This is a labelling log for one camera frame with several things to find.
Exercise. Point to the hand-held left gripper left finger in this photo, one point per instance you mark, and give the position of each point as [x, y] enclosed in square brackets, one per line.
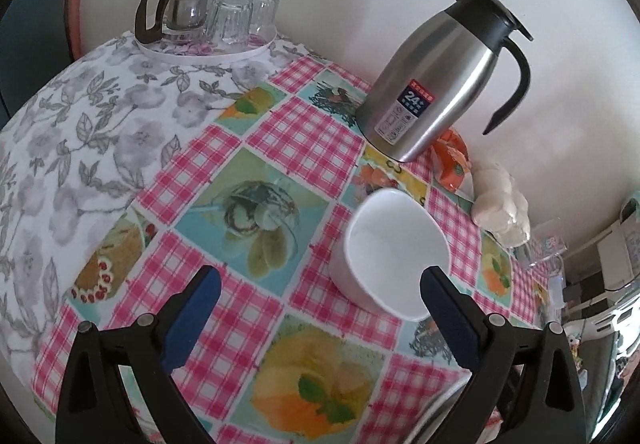
[192, 319]

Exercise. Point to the stainless steel thermos jug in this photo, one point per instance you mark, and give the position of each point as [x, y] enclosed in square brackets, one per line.
[430, 74]

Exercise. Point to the clear drinking glass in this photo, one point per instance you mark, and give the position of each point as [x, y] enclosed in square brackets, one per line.
[230, 21]
[262, 11]

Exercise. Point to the grey floral tablecloth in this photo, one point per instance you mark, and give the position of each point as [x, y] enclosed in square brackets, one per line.
[75, 134]

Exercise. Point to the stainless steel basin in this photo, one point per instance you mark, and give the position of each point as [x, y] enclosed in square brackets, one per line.
[442, 401]

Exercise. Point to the orange snack packet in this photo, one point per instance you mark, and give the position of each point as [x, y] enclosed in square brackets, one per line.
[452, 164]

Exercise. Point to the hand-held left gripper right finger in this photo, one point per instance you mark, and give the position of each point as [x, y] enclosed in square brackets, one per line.
[450, 319]

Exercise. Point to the small white cup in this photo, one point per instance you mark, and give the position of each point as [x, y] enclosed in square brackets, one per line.
[385, 249]

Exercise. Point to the blue board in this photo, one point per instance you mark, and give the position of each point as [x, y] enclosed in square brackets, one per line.
[35, 34]

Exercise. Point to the pink checked tablecloth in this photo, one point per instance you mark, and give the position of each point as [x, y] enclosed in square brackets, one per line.
[300, 124]

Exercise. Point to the round white floral tray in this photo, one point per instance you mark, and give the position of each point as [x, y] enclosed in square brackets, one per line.
[200, 53]

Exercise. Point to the bag of white buns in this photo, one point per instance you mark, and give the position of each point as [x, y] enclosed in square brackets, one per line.
[502, 209]

